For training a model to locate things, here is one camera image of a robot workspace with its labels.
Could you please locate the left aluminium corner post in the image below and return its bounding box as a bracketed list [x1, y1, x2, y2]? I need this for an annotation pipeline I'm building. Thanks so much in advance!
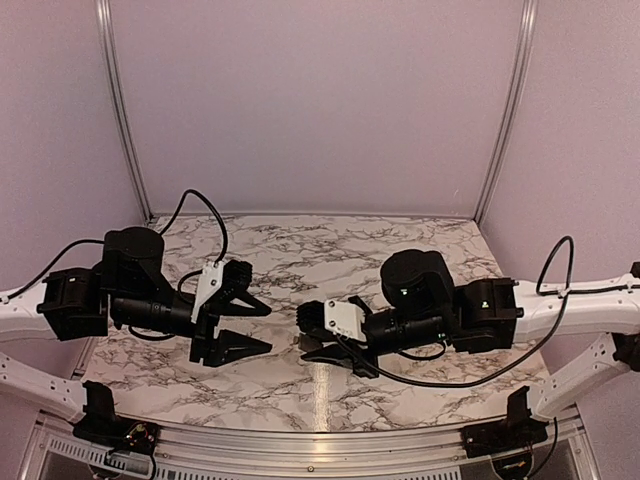
[95, 0, 153, 223]

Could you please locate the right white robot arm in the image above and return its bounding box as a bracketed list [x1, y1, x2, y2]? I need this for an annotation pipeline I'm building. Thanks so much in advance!
[296, 249, 639, 448]

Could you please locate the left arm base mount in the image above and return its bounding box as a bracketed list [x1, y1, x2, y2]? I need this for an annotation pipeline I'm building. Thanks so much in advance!
[73, 381, 160, 456]

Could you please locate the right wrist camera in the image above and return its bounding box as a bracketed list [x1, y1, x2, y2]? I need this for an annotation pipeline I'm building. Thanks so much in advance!
[296, 300, 367, 344]

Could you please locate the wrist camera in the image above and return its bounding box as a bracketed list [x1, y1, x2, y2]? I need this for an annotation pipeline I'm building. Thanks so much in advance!
[191, 259, 253, 324]
[296, 300, 367, 344]

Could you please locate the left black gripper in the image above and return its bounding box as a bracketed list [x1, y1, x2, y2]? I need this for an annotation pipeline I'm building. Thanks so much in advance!
[110, 286, 273, 368]

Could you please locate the grey white remote control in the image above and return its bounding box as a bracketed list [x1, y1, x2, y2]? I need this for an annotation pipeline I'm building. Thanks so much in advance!
[298, 334, 323, 353]

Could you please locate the aluminium corner post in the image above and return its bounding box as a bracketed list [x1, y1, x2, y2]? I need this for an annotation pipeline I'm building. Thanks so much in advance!
[95, 0, 153, 223]
[473, 0, 539, 226]

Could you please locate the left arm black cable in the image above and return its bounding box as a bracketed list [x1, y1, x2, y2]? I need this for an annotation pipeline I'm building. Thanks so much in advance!
[0, 188, 229, 341]

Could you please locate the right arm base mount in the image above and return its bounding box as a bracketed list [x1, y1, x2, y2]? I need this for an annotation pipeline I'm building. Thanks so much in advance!
[461, 386, 549, 458]

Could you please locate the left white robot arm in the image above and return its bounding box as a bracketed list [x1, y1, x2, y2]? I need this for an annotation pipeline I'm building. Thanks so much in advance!
[1, 227, 272, 368]

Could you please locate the right aluminium corner post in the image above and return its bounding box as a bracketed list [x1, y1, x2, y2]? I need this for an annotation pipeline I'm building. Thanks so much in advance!
[473, 0, 539, 226]

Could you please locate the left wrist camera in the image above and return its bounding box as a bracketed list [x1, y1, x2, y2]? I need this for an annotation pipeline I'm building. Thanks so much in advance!
[191, 259, 253, 324]

